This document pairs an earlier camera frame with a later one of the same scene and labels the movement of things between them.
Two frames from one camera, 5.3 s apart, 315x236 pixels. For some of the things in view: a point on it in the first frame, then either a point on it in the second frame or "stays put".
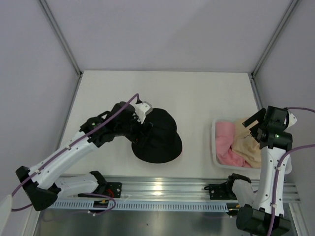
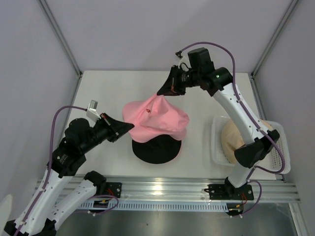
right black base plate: [221, 191] stays put
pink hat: [225, 155] -> [155, 117]
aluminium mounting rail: [179, 189] stays put
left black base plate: [115, 187] stays put
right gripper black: [258, 117] -> [172, 86]
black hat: [164, 143] stays put
